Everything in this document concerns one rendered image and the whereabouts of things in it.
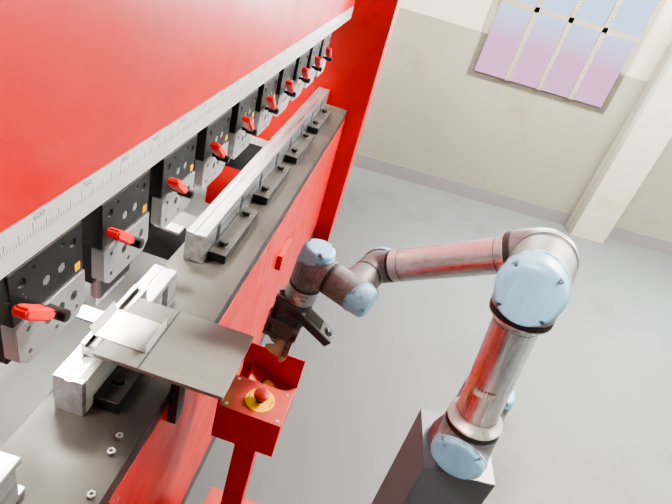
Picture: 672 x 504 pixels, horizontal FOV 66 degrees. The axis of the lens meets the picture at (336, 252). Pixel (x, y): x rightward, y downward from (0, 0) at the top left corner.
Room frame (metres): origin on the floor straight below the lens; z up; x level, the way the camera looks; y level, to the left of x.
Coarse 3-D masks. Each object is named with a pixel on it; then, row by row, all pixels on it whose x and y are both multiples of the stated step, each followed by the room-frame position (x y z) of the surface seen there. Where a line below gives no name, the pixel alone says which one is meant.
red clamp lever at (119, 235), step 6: (108, 228) 0.63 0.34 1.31; (114, 228) 0.64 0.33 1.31; (108, 234) 0.63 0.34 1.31; (114, 234) 0.62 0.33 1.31; (120, 234) 0.63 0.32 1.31; (126, 234) 0.65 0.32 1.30; (120, 240) 0.64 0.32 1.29; (126, 240) 0.65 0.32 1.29; (132, 240) 0.67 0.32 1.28; (138, 240) 0.69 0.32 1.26; (132, 246) 0.69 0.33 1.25; (138, 246) 0.68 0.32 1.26
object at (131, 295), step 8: (136, 288) 0.86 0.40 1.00; (144, 288) 0.87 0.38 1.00; (128, 296) 0.83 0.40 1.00; (136, 296) 0.84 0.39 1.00; (144, 296) 0.86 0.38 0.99; (120, 304) 0.80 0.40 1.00; (128, 304) 0.81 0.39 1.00; (88, 336) 0.69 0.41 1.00; (96, 336) 0.71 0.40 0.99; (88, 344) 0.68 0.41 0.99; (88, 352) 0.67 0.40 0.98
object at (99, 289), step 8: (128, 264) 0.79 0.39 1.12; (120, 272) 0.76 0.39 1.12; (96, 280) 0.70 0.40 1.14; (112, 280) 0.74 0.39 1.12; (120, 280) 0.78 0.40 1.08; (96, 288) 0.70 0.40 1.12; (104, 288) 0.71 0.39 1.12; (112, 288) 0.75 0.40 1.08; (96, 296) 0.70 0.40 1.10; (104, 296) 0.73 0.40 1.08; (96, 304) 0.70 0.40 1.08
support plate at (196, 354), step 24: (144, 312) 0.80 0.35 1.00; (168, 312) 0.82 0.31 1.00; (168, 336) 0.75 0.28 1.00; (192, 336) 0.77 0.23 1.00; (216, 336) 0.79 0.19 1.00; (240, 336) 0.81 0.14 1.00; (120, 360) 0.66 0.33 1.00; (168, 360) 0.69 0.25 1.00; (192, 360) 0.71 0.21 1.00; (216, 360) 0.73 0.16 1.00; (240, 360) 0.75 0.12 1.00; (192, 384) 0.66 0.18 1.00; (216, 384) 0.67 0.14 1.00
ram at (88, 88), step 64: (0, 0) 0.48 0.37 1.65; (64, 0) 0.57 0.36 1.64; (128, 0) 0.71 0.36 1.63; (192, 0) 0.91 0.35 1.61; (256, 0) 1.26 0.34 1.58; (320, 0) 1.99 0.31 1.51; (0, 64) 0.47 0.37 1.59; (64, 64) 0.57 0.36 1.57; (128, 64) 0.71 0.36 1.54; (192, 64) 0.94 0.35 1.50; (256, 64) 1.34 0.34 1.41; (0, 128) 0.46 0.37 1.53; (64, 128) 0.57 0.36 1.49; (128, 128) 0.72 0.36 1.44; (192, 128) 0.97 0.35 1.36; (0, 192) 0.45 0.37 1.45; (64, 192) 0.56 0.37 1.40
